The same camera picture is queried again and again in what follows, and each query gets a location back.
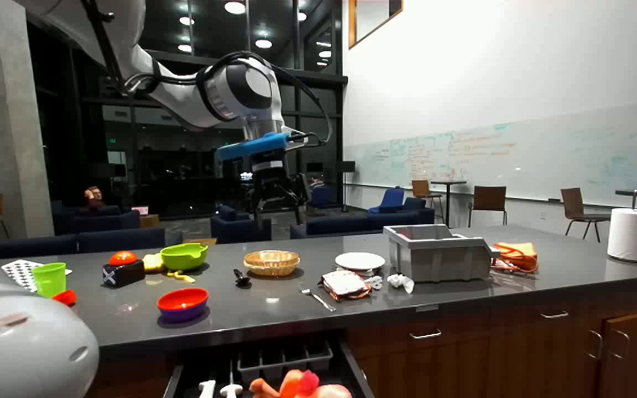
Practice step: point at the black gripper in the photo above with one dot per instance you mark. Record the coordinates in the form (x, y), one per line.
(270, 180)

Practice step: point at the orange pink plush toy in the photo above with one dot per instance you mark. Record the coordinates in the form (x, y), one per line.
(293, 385)

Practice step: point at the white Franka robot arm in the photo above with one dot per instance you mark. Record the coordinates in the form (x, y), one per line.
(187, 95)

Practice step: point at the yellow toy food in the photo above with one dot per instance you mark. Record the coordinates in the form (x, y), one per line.
(152, 261)

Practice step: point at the orange toy tomato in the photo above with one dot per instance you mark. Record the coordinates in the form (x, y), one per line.
(123, 259)

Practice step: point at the open black drawer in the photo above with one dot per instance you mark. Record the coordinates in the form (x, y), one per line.
(187, 377)

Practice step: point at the dark blue sofa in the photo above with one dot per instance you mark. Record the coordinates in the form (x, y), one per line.
(242, 229)
(83, 242)
(363, 221)

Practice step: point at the wicker basket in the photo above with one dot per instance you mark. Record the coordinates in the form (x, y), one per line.
(270, 265)

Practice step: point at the black marker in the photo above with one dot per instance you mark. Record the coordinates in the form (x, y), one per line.
(242, 277)

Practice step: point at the white plate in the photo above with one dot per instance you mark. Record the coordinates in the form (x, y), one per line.
(358, 261)

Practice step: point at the brown white pouch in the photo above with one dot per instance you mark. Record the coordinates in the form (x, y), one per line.
(345, 284)

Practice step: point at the green plastic bowl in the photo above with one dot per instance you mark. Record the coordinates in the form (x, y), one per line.
(183, 258)

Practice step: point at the blue chair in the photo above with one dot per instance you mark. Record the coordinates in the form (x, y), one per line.
(391, 200)

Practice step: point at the small yellow scrap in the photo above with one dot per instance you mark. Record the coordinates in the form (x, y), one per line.
(180, 277)

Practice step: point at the red bowl purple rim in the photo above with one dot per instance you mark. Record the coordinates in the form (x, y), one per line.
(181, 301)

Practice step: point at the white crumpled object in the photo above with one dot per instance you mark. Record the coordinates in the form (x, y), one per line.
(399, 281)

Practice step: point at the brown chair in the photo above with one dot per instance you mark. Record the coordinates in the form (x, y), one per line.
(420, 189)
(574, 201)
(489, 200)

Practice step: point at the grey dish rack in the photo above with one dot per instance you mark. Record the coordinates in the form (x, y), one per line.
(282, 356)

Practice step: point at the black block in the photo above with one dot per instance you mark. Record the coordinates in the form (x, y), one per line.
(123, 274)

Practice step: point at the dark round table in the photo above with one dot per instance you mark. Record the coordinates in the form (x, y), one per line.
(448, 183)

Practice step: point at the wood framed window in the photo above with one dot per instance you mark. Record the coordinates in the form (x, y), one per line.
(375, 18)

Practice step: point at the small red object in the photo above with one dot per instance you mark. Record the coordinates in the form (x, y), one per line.
(65, 299)

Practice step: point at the green plastic cup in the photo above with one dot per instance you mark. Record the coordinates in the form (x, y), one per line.
(49, 279)

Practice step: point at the orange yellow cloth pile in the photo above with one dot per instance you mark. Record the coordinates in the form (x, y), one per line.
(515, 258)

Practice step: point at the wooden base cabinet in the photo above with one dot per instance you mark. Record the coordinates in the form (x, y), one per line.
(496, 354)

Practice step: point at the striped cloth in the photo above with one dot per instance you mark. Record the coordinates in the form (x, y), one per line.
(15, 273)

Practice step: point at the white paper towel roll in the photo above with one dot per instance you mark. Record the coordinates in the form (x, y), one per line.
(635, 235)

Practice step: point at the wall whiteboard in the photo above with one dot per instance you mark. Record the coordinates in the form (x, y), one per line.
(525, 155)

